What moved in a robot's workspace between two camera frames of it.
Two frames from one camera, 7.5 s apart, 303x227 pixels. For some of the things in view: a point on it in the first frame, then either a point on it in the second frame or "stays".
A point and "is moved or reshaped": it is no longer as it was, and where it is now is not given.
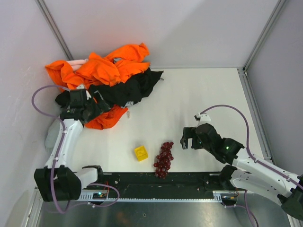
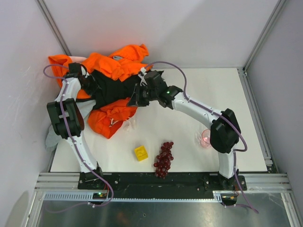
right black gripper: [192, 138] → [137, 96]
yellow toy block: [141, 153] stays
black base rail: [147, 183] stays
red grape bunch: [163, 164] stays
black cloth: [120, 93] is moved or reshaped
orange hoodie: [123, 63] is moved or reshaped
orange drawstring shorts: [107, 120] is moved or reshaped
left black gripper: [95, 105] → [93, 86]
